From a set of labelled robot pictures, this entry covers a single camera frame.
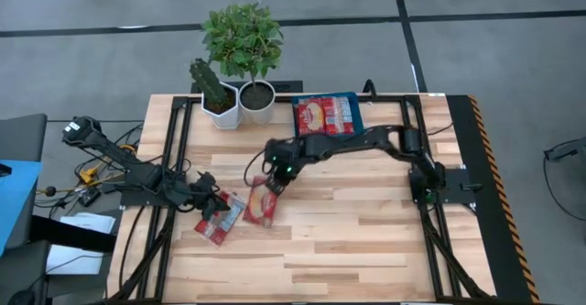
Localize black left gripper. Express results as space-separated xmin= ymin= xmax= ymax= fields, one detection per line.
xmin=186 ymin=170 xmax=231 ymax=221

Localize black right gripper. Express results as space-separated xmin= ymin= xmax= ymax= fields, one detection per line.
xmin=266 ymin=159 xmax=302 ymax=196

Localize red Orville popcorn bag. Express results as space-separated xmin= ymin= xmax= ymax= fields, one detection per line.
xmin=193 ymin=191 xmax=247 ymax=247
xmin=241 ymin=175 xmax=281 ymax=229
xmin=296 ymin=96 xmax=328 ymax=137
xmin=322 ymin=95 xmax=356 ymax=136

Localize white hexagonal plant pot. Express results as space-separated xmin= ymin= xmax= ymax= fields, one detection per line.
xmin=201 ymin=81 xmax=243 ymax=131

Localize white round plant pot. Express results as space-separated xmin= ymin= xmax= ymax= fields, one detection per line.
xmin=237 ymin=79 xmax=277 ymax=127

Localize blue plastic basket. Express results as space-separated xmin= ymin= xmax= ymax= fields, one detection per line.
xmin=291 ymin=91 xmax=366 ymax=138

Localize green cactus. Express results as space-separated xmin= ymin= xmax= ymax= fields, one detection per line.
xmin=189 ymin=57 xmax=229 ymax=108

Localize white papers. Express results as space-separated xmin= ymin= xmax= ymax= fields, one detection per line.
xmin=45 ymin=212 xmax=117 ymax=277

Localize small leafy green tree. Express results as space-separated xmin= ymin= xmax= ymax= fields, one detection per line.
xmin=201 ymin=2 xmax=286 ymax=87

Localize blue board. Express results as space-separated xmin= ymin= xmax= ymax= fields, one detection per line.
xmin=0 ymin=158 xmax=44 ymax=256

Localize black mat with hazard stripe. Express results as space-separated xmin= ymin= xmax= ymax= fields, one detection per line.
xmin=445 ymin=93 xmax=542 ymax=305

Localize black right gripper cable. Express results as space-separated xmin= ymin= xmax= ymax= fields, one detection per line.
xmin=243 ymin=147 xmax=267 ymax=188

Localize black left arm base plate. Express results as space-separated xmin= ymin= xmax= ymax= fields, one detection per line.
xmin=119 ymin=175 xmax=185 ymax=209

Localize yellow cable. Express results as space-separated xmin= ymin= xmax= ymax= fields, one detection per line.
xmin=35 ymin=143 xmax=139 ymax=197

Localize black aluminium table frame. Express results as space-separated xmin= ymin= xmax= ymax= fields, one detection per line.
xmin=106 ymin=93 xmax=496 ymax=305

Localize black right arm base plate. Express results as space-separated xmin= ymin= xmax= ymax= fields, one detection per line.
xmin=408 ymin=167 xmax=478 ymax=206

